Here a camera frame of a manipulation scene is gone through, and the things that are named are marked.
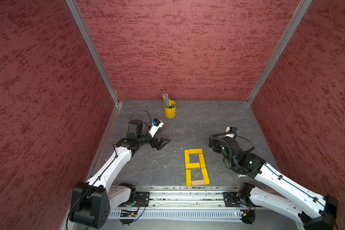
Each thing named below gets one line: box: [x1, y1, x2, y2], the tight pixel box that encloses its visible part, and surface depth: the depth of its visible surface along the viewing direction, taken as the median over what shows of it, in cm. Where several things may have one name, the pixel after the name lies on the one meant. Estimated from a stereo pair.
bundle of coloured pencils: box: [161, 92, 173, 109], surface depth 105 cm
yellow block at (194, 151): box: [188, 148, 203, 154], surface depth 94 cm
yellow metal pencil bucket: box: [163, 99, 177, 119], surface depth 106 cm
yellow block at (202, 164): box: [198, 153, 206, 169], surface depth 89 cm
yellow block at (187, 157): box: [184, 149, 190, 164], surface depth 91 cm
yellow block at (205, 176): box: [201, 167, 211, 185], surface depth 83 cm
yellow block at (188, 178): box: [185, 169, 192, 187], surface depth 83 cm
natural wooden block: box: [191, 179, 205, 186], surface depth 81 cm
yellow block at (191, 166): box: [185, 162, 201, 170], surface depth 87 cm
